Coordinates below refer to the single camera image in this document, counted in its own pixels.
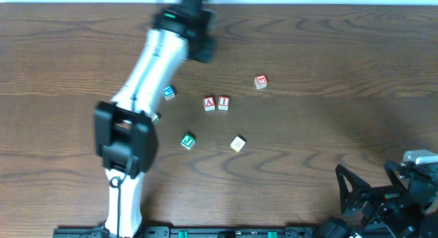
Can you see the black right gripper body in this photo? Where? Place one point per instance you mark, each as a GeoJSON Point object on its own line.
{"type": "Point", "coordinates": [377, 195]}

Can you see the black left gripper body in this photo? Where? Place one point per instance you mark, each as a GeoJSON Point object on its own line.
{"type": "Point", "coordinates": [202, 49]}

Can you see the red letter A block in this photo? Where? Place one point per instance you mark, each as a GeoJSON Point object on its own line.
{"type": "Point", "coordinates": [209, 103]}

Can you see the red letter I block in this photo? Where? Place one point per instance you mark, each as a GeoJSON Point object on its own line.
{"type": "Point", "coordinates": [223, 103]}

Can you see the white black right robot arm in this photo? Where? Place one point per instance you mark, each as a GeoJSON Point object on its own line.
{"type": "Point", "coordinates": [336, 227]}

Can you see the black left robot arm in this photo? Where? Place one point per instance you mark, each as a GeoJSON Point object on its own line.
{"type": "Point", "coordinates": [125, 136]}

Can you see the blue letter P block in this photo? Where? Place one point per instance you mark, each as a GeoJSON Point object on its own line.
{"type": "Point", "coordinates": [168, 92]}

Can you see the red letter E block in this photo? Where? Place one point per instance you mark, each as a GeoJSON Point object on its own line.
{"type": "Point", "coordinates": [261, 81]}

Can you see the green letter R block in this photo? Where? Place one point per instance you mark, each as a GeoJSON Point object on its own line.
{"type": "Point", "coordinates": [155, 118]}

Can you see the green letter J block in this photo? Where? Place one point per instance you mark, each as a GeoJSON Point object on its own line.
{"type": "Point", "coordinates": [188, 141]}

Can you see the plain yellow wooden block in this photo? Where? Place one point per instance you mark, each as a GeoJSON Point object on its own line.
{"type": "Point", "coordinates": [237, 144]}

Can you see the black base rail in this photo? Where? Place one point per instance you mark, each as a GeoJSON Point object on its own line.
{"type": "Point", "coordinates": [167, 232]}

